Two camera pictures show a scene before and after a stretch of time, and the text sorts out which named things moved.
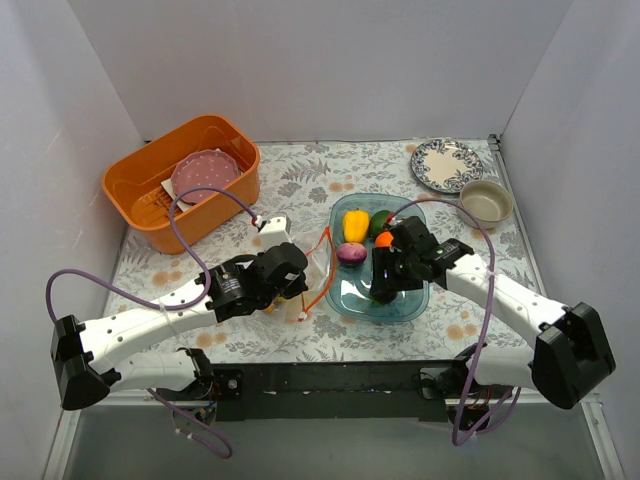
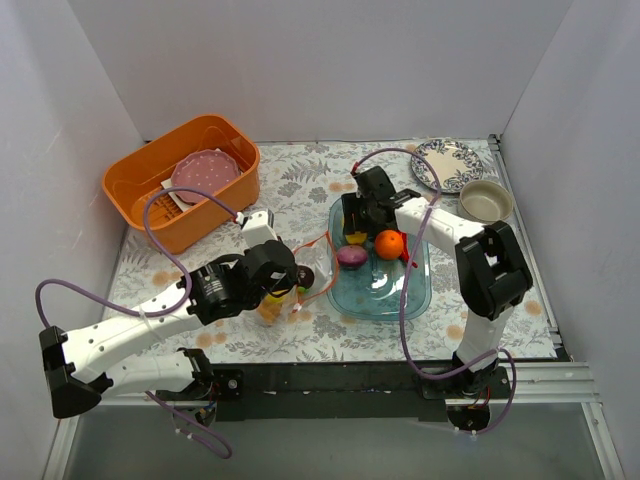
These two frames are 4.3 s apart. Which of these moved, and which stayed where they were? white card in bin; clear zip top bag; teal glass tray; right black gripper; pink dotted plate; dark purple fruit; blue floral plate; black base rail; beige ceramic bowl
Moved: clear zip top bag; dark purple fruit; right black gripper
Stayed: white card in bin; pink dotted plate; beige ceramic bowl; teal glass tray; black base rail; blue floral plate
